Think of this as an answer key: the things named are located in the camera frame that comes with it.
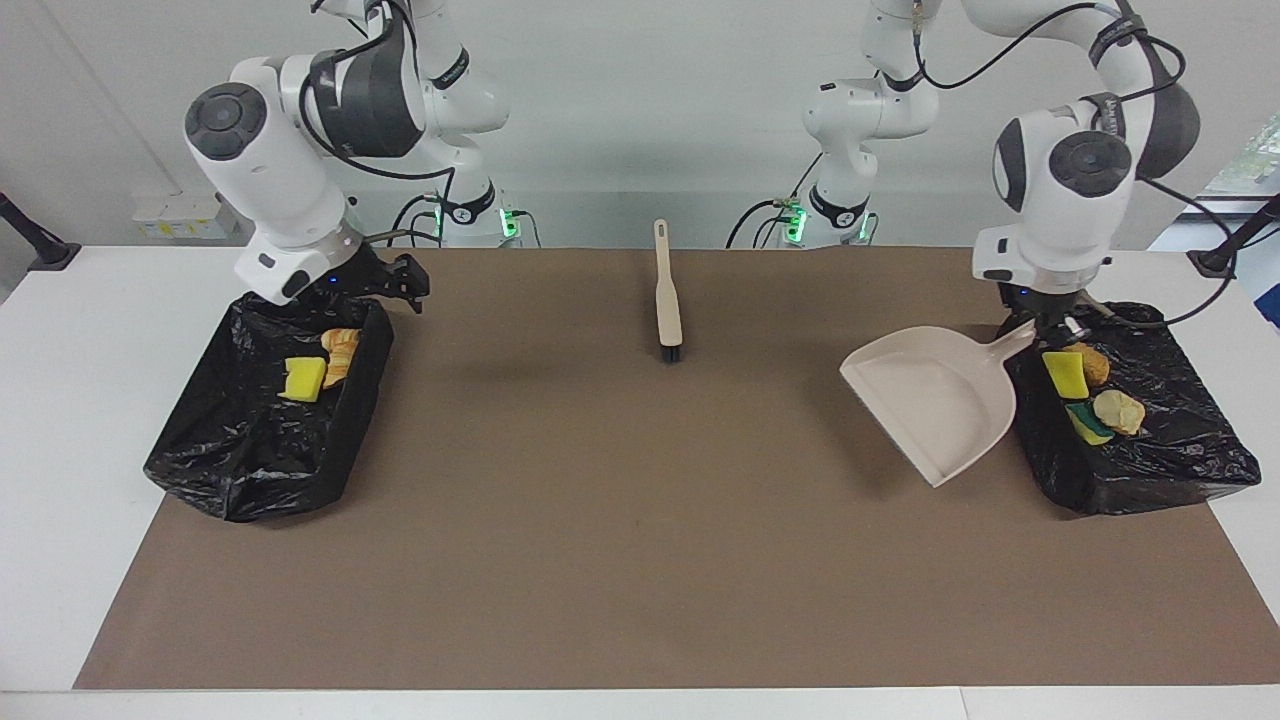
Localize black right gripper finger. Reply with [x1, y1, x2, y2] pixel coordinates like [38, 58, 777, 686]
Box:
[390, 255, 432, 315]

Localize corn cob bread piece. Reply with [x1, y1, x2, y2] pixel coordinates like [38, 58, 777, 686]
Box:
[1070, 342, 1112, 388]

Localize small green yellow sponge piece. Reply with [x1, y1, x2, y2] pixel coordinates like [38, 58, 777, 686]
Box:
[1041, 350, 1090, 401]

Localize striped toy croissant piece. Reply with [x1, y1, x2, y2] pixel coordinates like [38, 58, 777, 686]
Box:
[1093, 389, 1147, 436]

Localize large torn green yellow sponge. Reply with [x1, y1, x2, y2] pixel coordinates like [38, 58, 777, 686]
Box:
[1064, 402, 1115, 447]

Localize beige plastic dustpan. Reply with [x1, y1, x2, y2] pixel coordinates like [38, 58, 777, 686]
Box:
[839, 318, 1038, 489]

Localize plain yellow sponge piece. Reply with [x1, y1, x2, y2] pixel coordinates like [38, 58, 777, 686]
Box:
[277, 356, 328, 404]

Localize beige hand brush black bristles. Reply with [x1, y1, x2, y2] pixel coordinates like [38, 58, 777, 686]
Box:
[653, 219, 685, 363]

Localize black bag lined bin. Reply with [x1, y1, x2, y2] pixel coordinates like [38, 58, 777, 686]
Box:
[143, 277, 395, 524]
[990, 301, 1263, 517]

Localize black clamp stand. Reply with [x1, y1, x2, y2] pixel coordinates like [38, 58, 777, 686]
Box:
[1187, 195, 1280, 279]
[0, 192, 82, 272]

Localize blue plastic item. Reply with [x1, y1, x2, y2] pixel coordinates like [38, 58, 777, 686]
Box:
[1240, 250, 1280, 331]

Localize large brown paper mat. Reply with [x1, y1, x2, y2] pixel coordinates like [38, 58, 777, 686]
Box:
[73, 247, 1280, 691]

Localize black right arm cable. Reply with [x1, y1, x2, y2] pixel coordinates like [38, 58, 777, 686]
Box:
[300, 0, 461, 246]

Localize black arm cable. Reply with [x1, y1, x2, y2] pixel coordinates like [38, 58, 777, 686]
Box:
[910, 0, 1241, 331]
[300, 0, 461, 246]

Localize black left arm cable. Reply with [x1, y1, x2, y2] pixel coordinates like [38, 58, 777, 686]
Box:
[910, 0, 1241, 331]

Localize white wall socket box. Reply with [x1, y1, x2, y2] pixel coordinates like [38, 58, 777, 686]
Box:
[131, 188, 242, 242]

